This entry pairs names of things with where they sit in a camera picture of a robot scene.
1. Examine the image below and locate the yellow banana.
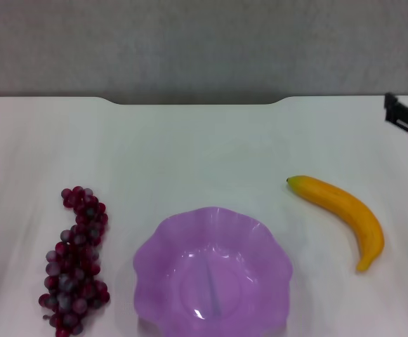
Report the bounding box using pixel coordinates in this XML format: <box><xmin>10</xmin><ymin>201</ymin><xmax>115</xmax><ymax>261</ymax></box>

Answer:
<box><xmin>287</xmin><ymin>175</ymin><xmax>386</xmax><ymax>273</ymax></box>

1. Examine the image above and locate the dark red grape bunch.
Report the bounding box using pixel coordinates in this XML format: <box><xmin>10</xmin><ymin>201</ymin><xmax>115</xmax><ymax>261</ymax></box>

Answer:
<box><xmin>37</xmin><ymin>185</ymin><xmax>112</xmax><ymax>337</ymax></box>

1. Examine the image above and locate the purple wavy plastic plate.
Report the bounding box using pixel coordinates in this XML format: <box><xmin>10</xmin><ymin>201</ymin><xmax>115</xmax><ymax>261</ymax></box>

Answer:
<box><xmin>132</xmin><ymin>206</ymin><xmax>294</xmax><ymax>337</ymax></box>

